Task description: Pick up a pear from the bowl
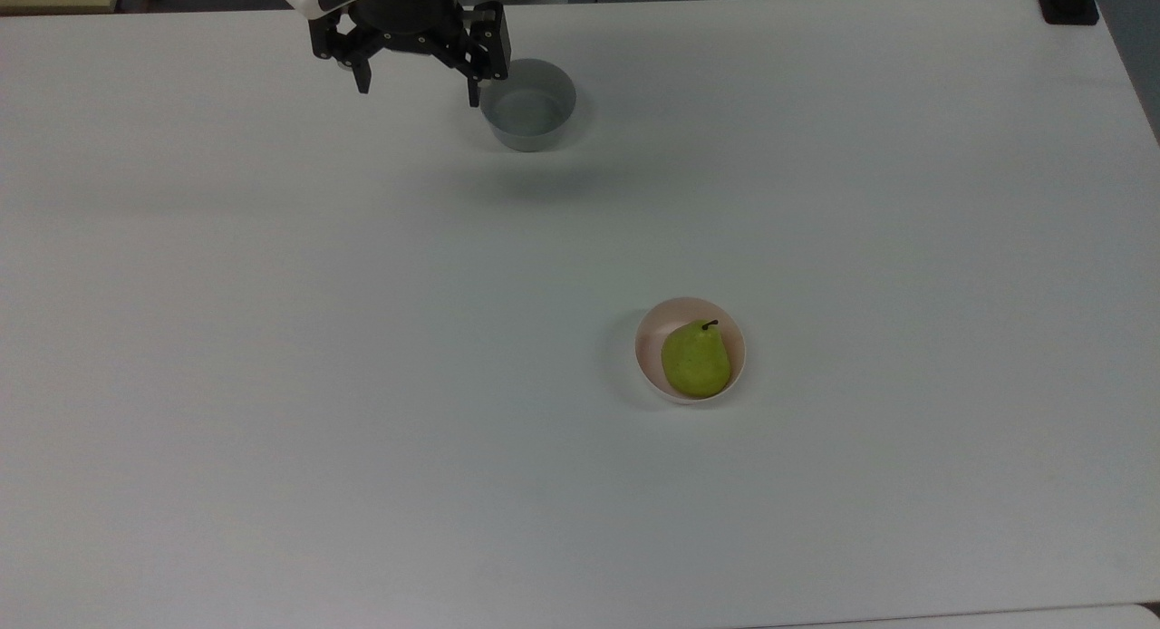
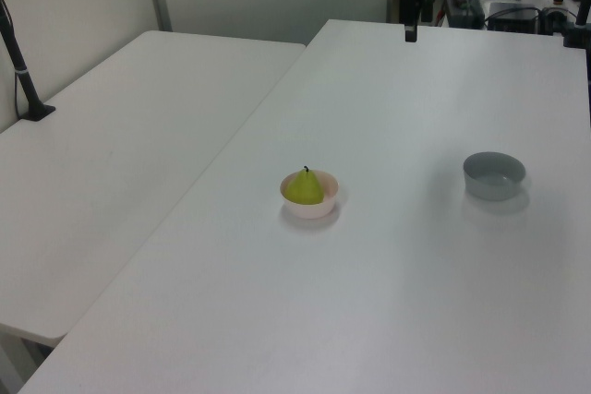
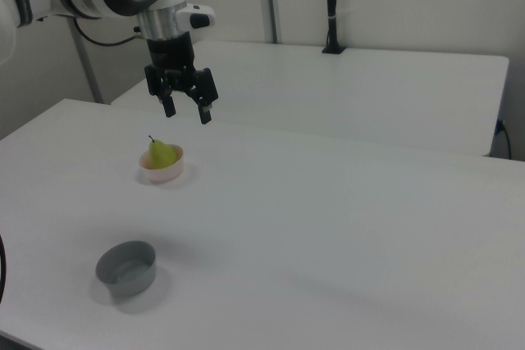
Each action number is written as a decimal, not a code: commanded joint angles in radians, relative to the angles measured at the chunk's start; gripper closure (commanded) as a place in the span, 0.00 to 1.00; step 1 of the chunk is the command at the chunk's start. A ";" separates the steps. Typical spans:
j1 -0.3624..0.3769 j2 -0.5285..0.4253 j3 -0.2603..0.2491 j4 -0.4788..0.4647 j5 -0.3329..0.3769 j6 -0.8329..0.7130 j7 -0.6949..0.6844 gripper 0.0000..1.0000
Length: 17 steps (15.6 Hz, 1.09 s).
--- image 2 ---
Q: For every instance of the gray bowl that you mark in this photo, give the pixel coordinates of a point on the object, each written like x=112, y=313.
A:
x=491, y=186

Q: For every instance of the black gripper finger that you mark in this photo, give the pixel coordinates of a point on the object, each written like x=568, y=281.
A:
x=408, y=34
x=414, y=33

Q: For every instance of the black camera pole with base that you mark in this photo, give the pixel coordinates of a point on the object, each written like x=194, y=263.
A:
x=23, y=80

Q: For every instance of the white adjoining table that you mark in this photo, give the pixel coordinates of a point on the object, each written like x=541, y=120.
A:
x=101, y=145

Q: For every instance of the black gripper body white mount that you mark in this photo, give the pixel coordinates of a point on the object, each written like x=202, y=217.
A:
x=413, y=6

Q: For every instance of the black electronics box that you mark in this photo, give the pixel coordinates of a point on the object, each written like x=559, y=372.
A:
x=512, y=15

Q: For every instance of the black toolbox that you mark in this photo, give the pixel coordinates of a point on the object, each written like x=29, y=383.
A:
x=464, y=11

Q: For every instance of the pink bowl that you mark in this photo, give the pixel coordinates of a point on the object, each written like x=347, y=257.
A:
x=310, y=211

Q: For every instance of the green pear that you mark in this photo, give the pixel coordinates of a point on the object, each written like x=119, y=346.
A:
x=305, y=188

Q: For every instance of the black clamp stand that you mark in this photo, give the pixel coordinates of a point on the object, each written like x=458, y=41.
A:
x=575, y=34

